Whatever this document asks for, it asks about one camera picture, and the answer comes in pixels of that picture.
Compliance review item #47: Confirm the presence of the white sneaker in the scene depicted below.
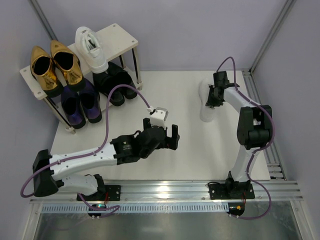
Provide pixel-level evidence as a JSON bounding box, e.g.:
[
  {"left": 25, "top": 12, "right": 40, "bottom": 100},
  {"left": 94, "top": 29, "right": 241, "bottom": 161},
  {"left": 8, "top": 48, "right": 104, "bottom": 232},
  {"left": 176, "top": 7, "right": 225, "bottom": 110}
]
[
  {"left": 75, "top": 26, "right": 109, "bottom": 74},
  {"left": 198, "top": 78, "right": 214, "bottom": 123}
]

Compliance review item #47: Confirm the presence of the black loafer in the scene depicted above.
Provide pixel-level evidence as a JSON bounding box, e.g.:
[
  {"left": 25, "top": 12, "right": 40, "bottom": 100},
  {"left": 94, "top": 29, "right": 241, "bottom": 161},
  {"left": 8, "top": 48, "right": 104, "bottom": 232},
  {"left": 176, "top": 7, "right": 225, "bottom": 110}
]
[
  {"left": 92, "top": 72, "right": 125, "bottom": 107},
  {"left": 107, "top": 61, "right": 137, "bottom": 100}
]

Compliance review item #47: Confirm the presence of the purple loafer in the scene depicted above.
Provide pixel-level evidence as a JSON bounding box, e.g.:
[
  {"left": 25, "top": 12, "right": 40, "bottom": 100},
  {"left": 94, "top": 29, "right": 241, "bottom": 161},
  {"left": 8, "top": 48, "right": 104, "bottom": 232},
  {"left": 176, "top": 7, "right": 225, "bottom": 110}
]
[
  {"left": 78, "top": 78, "right": 102, "bottom": 124},
  {"left": 61, "top": 86, "right": 86, "bottom": 130}
]

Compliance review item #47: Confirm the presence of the gold loafer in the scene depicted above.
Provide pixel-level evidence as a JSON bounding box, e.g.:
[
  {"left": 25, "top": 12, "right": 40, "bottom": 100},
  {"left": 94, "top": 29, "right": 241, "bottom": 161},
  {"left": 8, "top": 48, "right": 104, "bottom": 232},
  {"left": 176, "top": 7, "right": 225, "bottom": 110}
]
[
  {"left": 50, "top": 40, "right": 86, "bottom": 92},
  {"left": 30, "top": 45, "right": 63, "bottom": 98}
]

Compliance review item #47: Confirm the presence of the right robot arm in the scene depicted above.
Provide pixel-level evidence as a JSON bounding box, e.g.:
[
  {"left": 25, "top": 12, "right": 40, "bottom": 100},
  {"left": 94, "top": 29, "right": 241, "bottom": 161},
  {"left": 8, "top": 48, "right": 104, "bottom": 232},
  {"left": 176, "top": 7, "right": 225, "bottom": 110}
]
[{"left": 206, "top": 71, "right": 274, "bottom": 200}]

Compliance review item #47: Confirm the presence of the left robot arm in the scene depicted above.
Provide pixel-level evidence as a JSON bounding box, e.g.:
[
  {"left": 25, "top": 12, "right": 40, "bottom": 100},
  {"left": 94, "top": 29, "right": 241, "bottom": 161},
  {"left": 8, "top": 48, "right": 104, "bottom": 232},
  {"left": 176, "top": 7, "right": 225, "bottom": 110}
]
[{"left": 32, "top": 118, "right": 180, "bottom": 200}]

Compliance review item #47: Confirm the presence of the white two-tier shoe shelf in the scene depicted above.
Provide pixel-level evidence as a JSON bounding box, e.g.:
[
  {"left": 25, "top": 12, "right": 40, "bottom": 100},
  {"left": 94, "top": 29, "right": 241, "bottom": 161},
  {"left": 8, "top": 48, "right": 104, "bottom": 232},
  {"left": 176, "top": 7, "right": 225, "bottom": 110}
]
[{"left": 19, "top": 23, "right": 143, "bottom": 134}]

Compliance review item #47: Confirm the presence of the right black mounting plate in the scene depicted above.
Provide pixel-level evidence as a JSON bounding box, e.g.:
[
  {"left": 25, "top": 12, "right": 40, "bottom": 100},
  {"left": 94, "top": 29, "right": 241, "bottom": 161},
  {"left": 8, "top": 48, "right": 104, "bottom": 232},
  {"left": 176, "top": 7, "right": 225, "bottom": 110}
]
[{"left": 207, "top": 182, "right": 255, "bottom": 200}]

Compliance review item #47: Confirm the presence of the black mounting plate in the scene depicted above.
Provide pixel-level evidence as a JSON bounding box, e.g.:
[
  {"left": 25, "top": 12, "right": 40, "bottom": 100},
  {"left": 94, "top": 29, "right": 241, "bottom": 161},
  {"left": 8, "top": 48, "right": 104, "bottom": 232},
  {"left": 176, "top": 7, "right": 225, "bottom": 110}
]
[
  {"left": 82, "top": 184, "right": 121, "bottom": 202},
  {"left": 207, "top": 182, "right": 255, "bottom": 200}
]

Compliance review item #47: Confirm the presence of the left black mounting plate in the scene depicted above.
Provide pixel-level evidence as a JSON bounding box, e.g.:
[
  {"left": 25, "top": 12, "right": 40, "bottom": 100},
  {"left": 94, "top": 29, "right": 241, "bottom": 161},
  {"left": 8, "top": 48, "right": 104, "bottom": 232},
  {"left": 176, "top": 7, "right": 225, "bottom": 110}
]
[{"left": 82, "top": 184, "right": 121, "bottom": 202}]

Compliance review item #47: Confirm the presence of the right black controller board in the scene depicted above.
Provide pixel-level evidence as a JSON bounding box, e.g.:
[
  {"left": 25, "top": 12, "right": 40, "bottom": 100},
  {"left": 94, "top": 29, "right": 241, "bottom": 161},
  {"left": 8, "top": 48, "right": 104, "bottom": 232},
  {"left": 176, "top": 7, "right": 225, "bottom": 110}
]
[{"left": 227, "top": 204, "right": 245, "bottom": 219}]

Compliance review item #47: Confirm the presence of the black controller board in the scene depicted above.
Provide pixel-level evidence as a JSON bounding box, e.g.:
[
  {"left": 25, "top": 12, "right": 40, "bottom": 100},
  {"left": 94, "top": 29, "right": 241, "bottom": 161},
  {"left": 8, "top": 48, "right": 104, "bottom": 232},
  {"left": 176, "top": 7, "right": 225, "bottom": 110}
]
[
  {"left": 227, "top": 204, "right": 245, "bottom": 219},
  {"left": 88, "top": 203, "right": 107, "bottom": 220}
]

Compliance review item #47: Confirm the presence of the left black controller board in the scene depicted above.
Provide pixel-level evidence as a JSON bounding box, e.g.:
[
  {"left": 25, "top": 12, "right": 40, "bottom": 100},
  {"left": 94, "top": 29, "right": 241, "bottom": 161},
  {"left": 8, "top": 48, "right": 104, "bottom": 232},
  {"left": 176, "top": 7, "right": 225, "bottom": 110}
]
[{"left": 88, "top": 203, "right": 107, "bottom": 220}]

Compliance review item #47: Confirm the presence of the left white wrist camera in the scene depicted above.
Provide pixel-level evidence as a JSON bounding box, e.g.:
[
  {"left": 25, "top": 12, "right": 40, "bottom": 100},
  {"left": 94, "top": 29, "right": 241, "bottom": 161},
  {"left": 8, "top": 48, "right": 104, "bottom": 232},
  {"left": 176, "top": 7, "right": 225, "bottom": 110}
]
[{"left": 147, "top": 106, "right": 169, "bottom": 129}]

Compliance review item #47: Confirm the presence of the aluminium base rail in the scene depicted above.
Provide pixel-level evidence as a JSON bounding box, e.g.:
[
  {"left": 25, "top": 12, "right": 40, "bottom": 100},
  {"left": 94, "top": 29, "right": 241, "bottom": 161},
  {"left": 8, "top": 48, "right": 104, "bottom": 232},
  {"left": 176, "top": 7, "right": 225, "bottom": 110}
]
[{"left": 29, "top": 180, "right": 304, "bottom": 204}]

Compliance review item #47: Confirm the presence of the slotted grey cable duct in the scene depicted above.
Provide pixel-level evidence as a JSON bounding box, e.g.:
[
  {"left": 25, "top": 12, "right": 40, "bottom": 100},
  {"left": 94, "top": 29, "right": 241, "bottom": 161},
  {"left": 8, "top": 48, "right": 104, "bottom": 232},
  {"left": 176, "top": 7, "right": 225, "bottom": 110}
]
[{"left": 41, "top": 202, "right": 229, "bottom": 214}]

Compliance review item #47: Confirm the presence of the right aluminium floor rail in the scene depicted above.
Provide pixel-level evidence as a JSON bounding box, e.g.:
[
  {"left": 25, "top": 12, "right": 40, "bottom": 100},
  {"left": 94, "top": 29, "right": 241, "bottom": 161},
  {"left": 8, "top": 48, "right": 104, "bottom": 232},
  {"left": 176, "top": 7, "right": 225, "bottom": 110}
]
[{"left": 242, "top": 71, "right": 286, "bottom": 180}]

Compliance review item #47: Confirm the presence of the right aluminium frame post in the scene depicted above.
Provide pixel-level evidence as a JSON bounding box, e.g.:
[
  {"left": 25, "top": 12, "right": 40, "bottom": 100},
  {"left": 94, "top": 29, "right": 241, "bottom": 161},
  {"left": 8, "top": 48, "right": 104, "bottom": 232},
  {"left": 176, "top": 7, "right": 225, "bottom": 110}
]
[{"left": 249, "top": 0, "right": 297, "bottom": 74}]

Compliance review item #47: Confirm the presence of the aluminium frame post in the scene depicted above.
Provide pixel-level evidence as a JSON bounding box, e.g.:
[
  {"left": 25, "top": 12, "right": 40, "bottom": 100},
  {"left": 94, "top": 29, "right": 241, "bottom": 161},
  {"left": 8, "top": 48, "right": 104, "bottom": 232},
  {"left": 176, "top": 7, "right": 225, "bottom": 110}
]
[
  {"left": 249, "top": 0, "right": 297, "bottom": 74},
  {"left": 28, "top": 0, "right": 58, "bottom": 41}
]

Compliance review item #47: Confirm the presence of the left aluminium frame post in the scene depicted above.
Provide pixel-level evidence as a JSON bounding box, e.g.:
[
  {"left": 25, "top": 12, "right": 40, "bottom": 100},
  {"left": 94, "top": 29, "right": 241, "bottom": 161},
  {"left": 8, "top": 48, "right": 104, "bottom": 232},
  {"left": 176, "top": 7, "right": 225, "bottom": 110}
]
[{"left": 28, "top": 0, "right": 58, "bottom": 41}]

